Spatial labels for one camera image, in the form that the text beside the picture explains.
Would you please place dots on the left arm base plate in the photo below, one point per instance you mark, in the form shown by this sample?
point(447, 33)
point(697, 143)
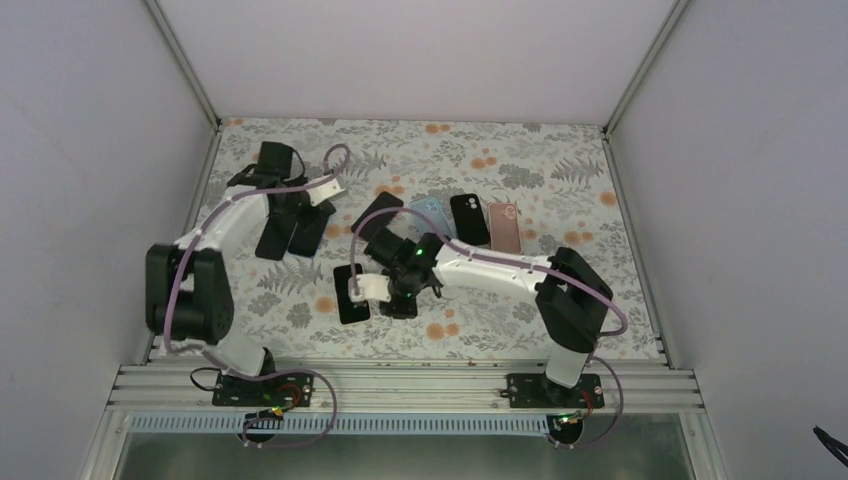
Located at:
point(293, 390)

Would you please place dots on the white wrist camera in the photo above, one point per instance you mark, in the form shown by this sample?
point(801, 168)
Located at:
point(369, 287)
point(323, 189)

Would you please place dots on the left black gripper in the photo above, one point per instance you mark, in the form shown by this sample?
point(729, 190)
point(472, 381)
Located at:
point(326, 208)

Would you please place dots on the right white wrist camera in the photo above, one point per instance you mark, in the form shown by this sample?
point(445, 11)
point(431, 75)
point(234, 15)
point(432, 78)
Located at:
point(369, 287)

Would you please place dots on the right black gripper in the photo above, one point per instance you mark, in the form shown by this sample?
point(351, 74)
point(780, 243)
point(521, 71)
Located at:
point(408, 311)

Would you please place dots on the pink phone case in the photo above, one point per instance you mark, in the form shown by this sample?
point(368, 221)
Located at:
point(504, 228)

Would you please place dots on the light blue phone case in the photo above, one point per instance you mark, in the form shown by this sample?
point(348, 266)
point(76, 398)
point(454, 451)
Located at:
point(431, 217)

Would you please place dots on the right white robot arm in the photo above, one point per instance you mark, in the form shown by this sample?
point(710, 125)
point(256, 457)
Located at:
point(571, 298)

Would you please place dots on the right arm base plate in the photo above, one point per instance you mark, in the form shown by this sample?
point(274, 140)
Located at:
point(536, 391)

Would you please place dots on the aluminium mounting rail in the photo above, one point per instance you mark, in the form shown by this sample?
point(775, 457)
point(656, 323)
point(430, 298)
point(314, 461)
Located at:
point(390, 400)

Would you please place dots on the black object at edge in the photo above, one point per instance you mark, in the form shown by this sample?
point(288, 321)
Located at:
point(834, 446)

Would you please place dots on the black phone case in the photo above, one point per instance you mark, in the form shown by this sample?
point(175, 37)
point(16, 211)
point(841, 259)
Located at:
point(470, 223)

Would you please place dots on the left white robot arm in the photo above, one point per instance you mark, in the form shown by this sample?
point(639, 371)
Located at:
point(188, 297)

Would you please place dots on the floral table mat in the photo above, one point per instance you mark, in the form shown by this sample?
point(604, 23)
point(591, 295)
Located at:
point(556, 175)

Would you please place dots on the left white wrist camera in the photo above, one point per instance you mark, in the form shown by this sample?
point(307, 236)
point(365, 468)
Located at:
point(323, 189)

